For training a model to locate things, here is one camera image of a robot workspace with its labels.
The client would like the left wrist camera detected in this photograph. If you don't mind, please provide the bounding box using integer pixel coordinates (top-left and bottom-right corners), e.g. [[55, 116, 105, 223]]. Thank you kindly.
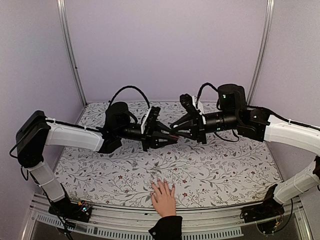
[[140, 106, 161, 136]]

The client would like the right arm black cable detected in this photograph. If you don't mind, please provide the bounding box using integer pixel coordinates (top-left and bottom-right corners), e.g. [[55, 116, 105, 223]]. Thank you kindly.
[[197, 82, 220, 101]]

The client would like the black sleeved forearm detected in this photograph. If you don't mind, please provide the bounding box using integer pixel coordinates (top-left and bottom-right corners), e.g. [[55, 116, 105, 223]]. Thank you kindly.
[[148, 215, 183, 240]]

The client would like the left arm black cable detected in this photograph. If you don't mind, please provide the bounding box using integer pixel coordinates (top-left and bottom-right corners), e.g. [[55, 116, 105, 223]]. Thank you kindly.
[[108, 85, 152, 111]]

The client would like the left aluminium frame post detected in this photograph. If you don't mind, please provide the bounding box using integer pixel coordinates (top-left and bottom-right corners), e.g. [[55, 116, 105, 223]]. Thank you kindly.
[[56, 0, 88, 107]]

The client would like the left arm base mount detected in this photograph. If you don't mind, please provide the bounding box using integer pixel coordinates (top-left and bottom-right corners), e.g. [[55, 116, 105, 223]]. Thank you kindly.
[[48, 198, 92, 223]]

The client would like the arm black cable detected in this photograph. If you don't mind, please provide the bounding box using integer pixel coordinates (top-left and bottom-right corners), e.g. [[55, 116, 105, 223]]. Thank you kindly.
[[197, 82, 220, 101], [108, 85, 152, 111]]

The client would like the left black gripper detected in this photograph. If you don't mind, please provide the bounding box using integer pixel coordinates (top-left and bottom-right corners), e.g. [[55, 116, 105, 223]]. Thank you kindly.
[[116, 120, 178, 152]]

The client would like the person's hand with painted nails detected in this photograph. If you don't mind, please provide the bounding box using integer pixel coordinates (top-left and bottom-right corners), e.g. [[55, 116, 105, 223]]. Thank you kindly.
[[150, 179, 177, 218]]

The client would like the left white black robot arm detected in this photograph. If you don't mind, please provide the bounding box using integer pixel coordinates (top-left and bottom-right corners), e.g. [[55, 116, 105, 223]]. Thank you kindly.
[[9, 102, 179, 217]]

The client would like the right aluminium frame post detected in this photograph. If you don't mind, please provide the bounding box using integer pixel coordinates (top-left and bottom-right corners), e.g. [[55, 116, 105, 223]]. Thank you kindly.
[[247, 0, 275, 104]]

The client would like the aluminium frame post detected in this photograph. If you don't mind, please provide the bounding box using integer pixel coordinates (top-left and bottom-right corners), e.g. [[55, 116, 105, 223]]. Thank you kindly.
[[247, 0, 275, 104], [56, 0, 88, 107]]

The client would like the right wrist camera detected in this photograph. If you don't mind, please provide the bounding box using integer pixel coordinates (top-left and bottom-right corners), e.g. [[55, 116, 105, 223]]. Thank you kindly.
[[179, 93, 203, 118]]

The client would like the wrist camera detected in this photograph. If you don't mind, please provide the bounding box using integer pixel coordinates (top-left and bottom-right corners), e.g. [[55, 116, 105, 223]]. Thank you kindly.
[[140, 106, 161, 136], [179, 93, 203, 118]]

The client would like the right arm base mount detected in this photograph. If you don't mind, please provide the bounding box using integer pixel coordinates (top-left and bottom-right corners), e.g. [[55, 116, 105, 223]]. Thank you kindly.
[[239, 193, 285, 235]]

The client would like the red nail polish bottle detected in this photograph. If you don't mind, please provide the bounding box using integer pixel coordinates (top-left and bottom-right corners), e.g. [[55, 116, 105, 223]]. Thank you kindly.
[[169, 134, 179, 140]]

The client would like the front aluminium rail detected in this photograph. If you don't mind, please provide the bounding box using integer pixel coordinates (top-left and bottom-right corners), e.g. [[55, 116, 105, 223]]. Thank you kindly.
[[22, 193, 313, 240]]

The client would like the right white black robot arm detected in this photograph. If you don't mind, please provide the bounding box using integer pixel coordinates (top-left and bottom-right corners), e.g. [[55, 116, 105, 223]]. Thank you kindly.
[[170, 83, 320, 218]]

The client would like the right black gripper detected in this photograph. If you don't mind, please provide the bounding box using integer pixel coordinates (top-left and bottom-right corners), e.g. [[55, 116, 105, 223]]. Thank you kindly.
[[169, 111, 239, 146]]

